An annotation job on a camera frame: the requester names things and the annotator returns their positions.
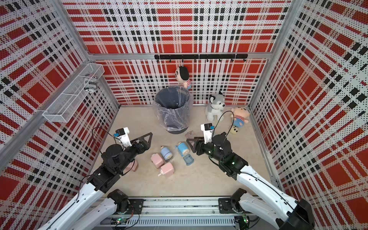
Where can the aluminium front rail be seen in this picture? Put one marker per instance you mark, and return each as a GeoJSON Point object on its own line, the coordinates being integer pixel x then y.
{"type": "Point", "coordinates": [152, 206]}

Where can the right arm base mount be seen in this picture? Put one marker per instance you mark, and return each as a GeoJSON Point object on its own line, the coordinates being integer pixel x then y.
{"type": "Point", "coordinates": [228, 206]}

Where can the pink sharpener shavings tray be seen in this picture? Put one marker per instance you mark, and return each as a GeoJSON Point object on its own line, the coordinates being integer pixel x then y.
{"type": "Point", "coordinates": [191, 135]}

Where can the pink pencil sharpener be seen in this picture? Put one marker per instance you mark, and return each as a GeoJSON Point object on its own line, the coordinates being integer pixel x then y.
{"type": "Point", "coordinates": [157, 160]}
{"type": "Point", "coordinates": [166, 170]}
{"type": "Point", "coordinates": [133, 166]}

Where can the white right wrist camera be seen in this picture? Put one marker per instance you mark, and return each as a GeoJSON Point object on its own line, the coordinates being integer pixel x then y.
{"type": "Point", "coordinates": [207, 132]}

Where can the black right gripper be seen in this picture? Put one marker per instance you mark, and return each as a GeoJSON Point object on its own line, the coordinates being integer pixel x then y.
{"type": "Point", "coordinates": [200, 152]}

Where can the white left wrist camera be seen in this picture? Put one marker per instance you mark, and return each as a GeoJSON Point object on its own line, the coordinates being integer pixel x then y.
{"type": "Point", "coordinates": [122, 135]}

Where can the grey white husky plush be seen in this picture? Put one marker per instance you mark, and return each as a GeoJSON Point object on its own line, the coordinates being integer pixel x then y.
{"type": "Point", "coordinates": [215, 107]}

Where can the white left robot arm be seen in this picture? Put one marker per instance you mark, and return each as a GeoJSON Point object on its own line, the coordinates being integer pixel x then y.
{"type": "Point", "coordinates": [97, 184]}

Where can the black hook rail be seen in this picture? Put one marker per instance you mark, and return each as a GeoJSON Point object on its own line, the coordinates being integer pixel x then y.
{"type": "Point", "coordinates": [200, 56]}

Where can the dark grey trash bin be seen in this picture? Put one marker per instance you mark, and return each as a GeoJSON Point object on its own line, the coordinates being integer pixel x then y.
{"type": "Point", "coordinates": [172, 109]}

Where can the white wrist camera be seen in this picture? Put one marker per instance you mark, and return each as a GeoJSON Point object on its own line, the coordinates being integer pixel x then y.
{"type": "Point", "coordinates": [207, 132]}
{"type": "Point", "coordinates": [122, 135]}

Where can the cream round face ball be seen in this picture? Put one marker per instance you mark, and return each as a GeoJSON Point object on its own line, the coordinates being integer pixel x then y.
{"type": "Point", "coordinates": [234, 130]}

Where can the clear plastic bin liner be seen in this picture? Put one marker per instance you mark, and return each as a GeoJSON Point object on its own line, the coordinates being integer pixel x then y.
{"type": "Point", "coordinates": [172, 113]}

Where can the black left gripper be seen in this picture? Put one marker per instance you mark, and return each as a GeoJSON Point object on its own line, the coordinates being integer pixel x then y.
{"type": "Point", "coordinates": [142, 141]}

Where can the white wire mesh shelf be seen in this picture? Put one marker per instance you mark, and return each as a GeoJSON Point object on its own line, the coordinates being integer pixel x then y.
{"type": "Point", "coordinates": [66, 104]}

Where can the small striped can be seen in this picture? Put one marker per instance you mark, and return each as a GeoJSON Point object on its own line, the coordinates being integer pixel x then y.
{"type": "Point", "coordinates": [90, 83]}

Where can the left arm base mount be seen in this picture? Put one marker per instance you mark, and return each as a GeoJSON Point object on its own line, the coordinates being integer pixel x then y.
{"type": "Point", "coordinates": [129, 206]}

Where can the pink pig plush blue shirt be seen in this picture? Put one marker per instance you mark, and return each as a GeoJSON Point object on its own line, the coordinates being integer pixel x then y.
{"type": "Point", "coordinates": [240, 116]}

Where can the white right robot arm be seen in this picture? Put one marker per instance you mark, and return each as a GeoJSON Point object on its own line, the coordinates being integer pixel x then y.
{"type": "Point", "coordinates": [272, 205]}

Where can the hanging boy doll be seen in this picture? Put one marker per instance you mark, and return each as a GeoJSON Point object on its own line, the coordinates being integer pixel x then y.
{"type": "Point", "coordinates": [182, 76]}

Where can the light blue pencil sharpener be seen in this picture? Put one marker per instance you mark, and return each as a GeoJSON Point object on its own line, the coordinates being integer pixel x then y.
{"type": "Point", "coordinates": [166, 153]}

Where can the bright blue pencil sharpener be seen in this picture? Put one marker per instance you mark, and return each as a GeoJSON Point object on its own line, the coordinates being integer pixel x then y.
{"type": "Point", "coordinates": [182, 148]}

